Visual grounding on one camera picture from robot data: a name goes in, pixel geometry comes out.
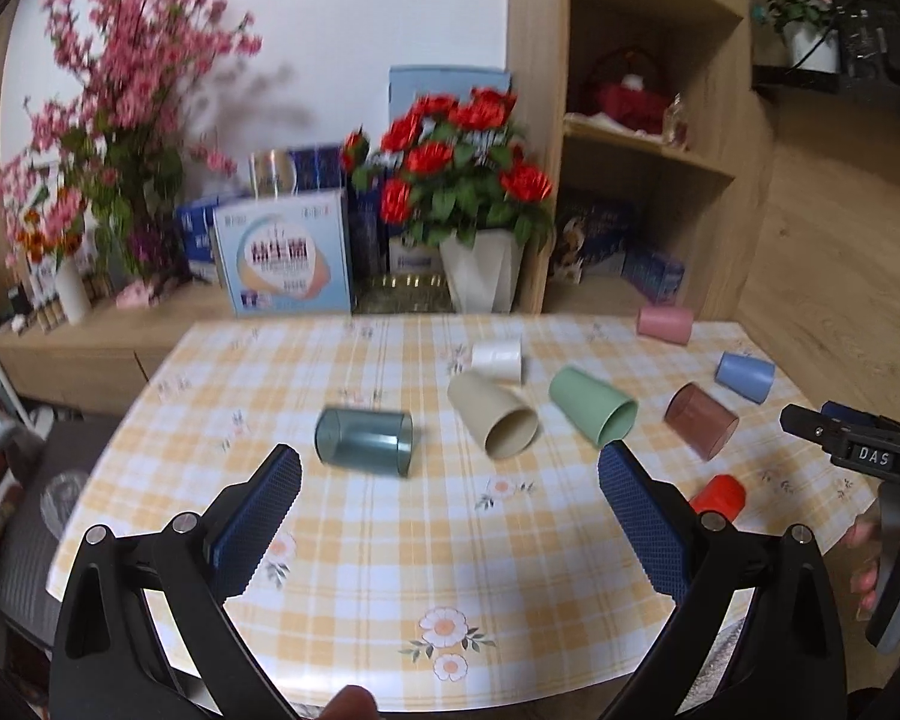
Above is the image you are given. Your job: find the white faceted flower pot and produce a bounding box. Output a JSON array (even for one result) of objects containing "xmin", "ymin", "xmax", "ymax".
[{"xmin": 439, "ymin": 229, "xmax": 527, "ymax": 314}]

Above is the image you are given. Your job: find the wooden shelf unit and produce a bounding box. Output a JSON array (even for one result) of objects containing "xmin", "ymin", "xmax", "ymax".
[{"xmin": 506, "ymin": 0, "xmax": 766, "ymax": 320}]

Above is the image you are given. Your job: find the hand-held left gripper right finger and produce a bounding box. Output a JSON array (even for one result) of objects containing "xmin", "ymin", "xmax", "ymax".
[{"xmin": 598, "ymin": 440, "xmax": 848, "ymax": 720}]

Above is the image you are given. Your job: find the small blue box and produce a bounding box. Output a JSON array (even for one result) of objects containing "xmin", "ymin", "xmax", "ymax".
[{"xmin": 621, "ymin": 247, "xmax": 685, "ymax": 305}]

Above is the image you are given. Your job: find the teal transparent cup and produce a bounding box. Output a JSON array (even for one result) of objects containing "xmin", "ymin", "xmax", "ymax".
[{"xmin": 315, "ymin": 406, "xmax": 415, "ymax": 479}]

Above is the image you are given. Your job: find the pink cup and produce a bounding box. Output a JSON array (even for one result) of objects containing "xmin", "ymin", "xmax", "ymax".
[{"xmin": 637, "ymin": 304, "xmax": 695, "ymax": 344}]

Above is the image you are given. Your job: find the grey seat cushion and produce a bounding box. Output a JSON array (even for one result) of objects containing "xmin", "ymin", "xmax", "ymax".
[{"xmin": 0, "ymin": 420, "xmax": 125, "ymax": 642}]

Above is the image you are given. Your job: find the beige cup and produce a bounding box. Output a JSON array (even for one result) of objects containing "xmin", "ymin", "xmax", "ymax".
[{"xmin": 448, "ymin": 373, "xmax": 541, "ymax": 460}]

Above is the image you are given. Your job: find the red gift basket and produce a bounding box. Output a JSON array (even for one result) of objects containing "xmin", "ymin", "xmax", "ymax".
[{"xmin": 586, "ymin": 49, "xmax": 668, "ymax": 132}]

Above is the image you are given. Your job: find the person's left hand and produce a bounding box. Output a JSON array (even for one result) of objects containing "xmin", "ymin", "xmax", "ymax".
[{"xmin": 322, "ymin": 685, "xmax": 380, "ymax": 720}]

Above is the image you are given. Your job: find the yellow checked floral tablecloth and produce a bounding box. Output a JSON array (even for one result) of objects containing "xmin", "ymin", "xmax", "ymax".
[{"xmin": 49, "ymin": 313, "xmax": 878, "ymax": 713}]

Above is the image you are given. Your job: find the white cup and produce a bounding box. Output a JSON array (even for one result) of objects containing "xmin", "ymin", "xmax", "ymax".
[{"xmin": 470, "ymin": 340, "xmax": 524, "ymax": 389}]

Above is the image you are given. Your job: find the row of small bottles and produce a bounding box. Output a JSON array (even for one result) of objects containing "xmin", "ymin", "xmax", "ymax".
[{"xmin": 7, "ymin": 266, "xmax": 117, "ymax": 335}]

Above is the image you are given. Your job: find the dark blue printed box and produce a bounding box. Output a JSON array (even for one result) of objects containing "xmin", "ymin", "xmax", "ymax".
[{"xmin": 553, "ymin": 195, "xmax": 638, "ymax": 282}]

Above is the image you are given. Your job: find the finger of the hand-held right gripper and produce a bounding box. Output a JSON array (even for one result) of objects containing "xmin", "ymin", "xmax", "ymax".
[{"xmin": 780, "ymin": 402, "xmax": 871, "ymax": 460}]

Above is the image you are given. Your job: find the potted pink flower plant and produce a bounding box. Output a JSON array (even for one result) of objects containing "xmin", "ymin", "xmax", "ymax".
[{"xmin": 756, "ymin": 0, "xmax": 847, "ymax": 74}]

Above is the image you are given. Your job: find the brown transparent cup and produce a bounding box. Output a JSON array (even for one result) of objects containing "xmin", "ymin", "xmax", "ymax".
[{"xmin": 664, "ymin": 382, "xmax": 740, "ymax": 461}]

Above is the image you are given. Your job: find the white slim vase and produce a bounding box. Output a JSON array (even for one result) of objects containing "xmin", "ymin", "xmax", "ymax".
[{"xmin": 54, "ymin": 255, "xmax": 92, "ymax": 325}]

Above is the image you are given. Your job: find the gold tray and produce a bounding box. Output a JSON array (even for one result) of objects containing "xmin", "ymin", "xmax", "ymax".
[{"xmin": 354, "ymin": 274, "xmax": 455, "ymax": 314}]

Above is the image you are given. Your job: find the silver and blue box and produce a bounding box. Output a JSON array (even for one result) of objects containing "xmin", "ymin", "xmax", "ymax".
[{"xmin": 250, "ymin": 146, "xmax": 346, "ymax": 200}]

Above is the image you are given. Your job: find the red rose bouquet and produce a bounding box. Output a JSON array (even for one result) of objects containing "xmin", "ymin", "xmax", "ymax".
[{"xmin": 341, "ymin": 88, "xmax": 556, "ymax": 248}]

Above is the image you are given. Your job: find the pink blossom branch arrangement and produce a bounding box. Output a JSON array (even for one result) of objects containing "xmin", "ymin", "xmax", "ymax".
[{"xmin": 0, "ymin": 0, "xmax": 263, "ymax": 293}]

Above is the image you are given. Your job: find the small glass bottle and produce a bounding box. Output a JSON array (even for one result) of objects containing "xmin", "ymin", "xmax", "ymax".
[{"xmin": 664, "ymin": 94, "xmax": 689, "ymax": 147}]

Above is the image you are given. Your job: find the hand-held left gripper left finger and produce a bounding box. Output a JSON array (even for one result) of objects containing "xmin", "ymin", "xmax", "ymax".
[{"xmin": 51, "ymin": 444, "xmax": 303, "ymax": 720}]

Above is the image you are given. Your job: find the red cup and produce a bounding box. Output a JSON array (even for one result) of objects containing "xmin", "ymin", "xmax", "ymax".
[{"xmin": 688, "ymin": 474, "xmax": 746, "ymax": 522}]

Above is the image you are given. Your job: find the person's right hand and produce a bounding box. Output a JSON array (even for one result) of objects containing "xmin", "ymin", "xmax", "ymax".
[{"xmin": 842, "ymin": 516, "xmax": 900, "ymax": 622}]

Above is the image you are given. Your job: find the green cup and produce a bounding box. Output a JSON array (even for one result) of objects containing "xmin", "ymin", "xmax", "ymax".
[{"xmin": 548, "ymin": 366, "xmax": 638, "ymax": 449}]

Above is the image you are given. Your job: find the light blue printed box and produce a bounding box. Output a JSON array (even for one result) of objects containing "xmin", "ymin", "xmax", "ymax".
[{"xmin": 212, "ymin": 191, "xmax": 353, "ymax": 316}]

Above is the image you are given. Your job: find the blue cup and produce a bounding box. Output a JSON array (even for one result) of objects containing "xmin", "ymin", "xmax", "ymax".
[{"xmin": 714, "ymin": 352, "xmax": 776, "ymax": 400}]

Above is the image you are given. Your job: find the black wall shelf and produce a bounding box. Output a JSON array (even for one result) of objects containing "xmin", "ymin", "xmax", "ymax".
[{"xmin": 750, "ymin": 0, "xmax": 900, "ymax": 121}]

